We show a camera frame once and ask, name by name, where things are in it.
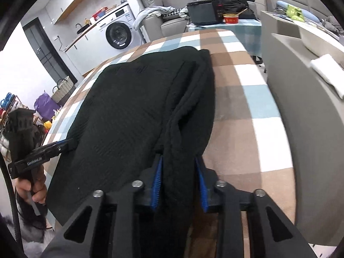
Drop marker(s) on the white folded cloth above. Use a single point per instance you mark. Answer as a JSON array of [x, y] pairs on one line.
[[330, 72]]

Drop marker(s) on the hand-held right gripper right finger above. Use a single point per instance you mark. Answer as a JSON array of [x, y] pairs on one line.
[[201, 185]]

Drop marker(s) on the blue pillow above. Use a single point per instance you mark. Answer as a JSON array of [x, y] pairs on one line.
[[280, 4]]

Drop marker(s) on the white kitchen base cabinets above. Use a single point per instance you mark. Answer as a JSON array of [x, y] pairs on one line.
[[86, 48]]

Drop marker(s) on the white washing machine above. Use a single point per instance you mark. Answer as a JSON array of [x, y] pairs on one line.
[[118, 32]]

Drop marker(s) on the grey sofa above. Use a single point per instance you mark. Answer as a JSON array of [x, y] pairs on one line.
[[172, 24]]

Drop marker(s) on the green ceramic figure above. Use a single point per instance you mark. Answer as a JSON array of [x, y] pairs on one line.
[[293, 10]]

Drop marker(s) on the black electric cooker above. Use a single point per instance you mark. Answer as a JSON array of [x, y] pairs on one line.
[[203, 12]]

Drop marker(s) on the red plastic basket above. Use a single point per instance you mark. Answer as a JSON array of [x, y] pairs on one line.
[[99, 13]]

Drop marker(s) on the black knit sweater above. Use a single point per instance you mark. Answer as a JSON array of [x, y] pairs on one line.
[[121, 113]]

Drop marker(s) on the person's left hand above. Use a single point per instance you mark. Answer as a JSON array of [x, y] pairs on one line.
[[37, 182]]

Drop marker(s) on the grey clothes pile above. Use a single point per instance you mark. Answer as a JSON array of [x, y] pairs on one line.
[[330, 24]]

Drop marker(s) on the person's left forearm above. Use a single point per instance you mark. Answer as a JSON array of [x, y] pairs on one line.
[[29, 220]]

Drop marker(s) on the woven basket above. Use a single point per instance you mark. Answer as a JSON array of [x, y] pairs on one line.
[[63, 92]]

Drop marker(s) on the light grey hoodie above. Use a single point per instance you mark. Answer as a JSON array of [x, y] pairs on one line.
[[146, 13]]

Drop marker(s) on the wooden spoon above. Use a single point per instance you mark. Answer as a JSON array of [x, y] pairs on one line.
[[242, 11]]

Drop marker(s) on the white wall cabinets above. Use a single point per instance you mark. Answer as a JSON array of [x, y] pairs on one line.
[[67, 2]]

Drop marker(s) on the red bowl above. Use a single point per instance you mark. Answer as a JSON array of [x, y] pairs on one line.
[[230, 19]]

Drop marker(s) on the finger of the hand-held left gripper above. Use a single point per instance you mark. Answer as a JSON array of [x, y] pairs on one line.
[[57, 147]]

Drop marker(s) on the purple bag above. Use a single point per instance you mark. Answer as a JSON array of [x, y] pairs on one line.
[[44, 106]]

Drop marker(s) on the small grey cabinet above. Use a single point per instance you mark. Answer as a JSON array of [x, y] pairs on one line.
[[282, 24]]

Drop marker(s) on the black framed glass door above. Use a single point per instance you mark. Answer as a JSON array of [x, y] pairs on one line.
[[48, 56]]

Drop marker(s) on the person's grey clothing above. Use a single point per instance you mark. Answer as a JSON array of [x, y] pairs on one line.
[[53, 247]]

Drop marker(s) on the wooden shoe rack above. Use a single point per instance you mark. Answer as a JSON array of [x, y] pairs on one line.
[[18, 102]]

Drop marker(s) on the yellow plush toy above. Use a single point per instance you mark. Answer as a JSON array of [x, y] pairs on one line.
[[48, 125]]

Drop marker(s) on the white bowl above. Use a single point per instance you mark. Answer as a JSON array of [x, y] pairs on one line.
[[317, 40]]

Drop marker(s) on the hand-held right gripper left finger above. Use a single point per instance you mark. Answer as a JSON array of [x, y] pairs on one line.
[[157, 185]]

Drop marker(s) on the houndstooth cushion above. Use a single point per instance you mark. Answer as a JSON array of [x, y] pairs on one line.
[[172, 12]]

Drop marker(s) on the plaid blanket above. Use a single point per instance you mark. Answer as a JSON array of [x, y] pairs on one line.
[[242, 113]]

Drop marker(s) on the black kitchen sink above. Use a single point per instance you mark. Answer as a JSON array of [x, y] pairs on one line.
[[83, 31]]

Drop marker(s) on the large grey cabinet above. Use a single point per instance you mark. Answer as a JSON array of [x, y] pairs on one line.
[[309, 139]]

